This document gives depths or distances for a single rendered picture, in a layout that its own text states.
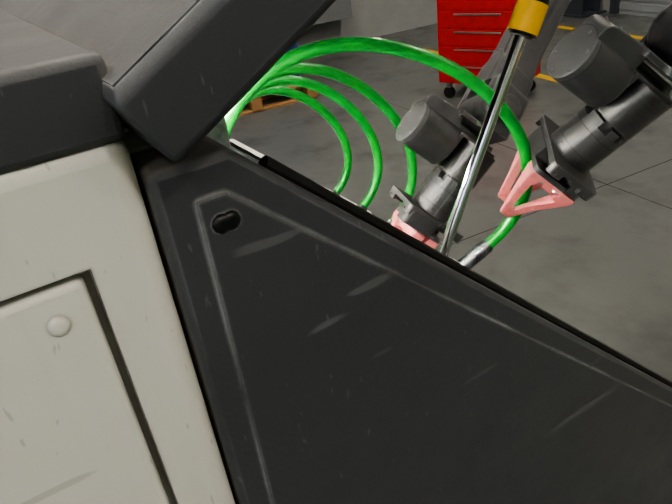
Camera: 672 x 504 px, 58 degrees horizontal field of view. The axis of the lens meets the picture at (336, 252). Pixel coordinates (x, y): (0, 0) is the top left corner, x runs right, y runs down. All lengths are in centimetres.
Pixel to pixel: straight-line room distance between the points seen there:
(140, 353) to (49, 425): 5
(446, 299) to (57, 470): 23
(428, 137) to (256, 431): 50
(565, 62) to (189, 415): 48
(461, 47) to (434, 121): 445
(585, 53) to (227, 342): 45
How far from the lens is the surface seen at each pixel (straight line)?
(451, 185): 79
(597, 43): 64
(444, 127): 77
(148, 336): 29
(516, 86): 85
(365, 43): 63
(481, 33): 510
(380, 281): 34
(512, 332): 45
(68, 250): 26
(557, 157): 68
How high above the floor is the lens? 154
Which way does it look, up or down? 30 degrees down
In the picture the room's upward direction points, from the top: 8 degrees counter-clockwise
